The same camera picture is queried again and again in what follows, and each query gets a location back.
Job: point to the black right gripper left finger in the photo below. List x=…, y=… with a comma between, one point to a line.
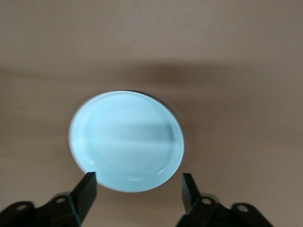
x=82, y=201

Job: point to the light blue round plate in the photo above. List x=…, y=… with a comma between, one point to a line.
x=125, y=142

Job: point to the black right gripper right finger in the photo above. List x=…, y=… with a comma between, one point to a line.
x=191, y=201

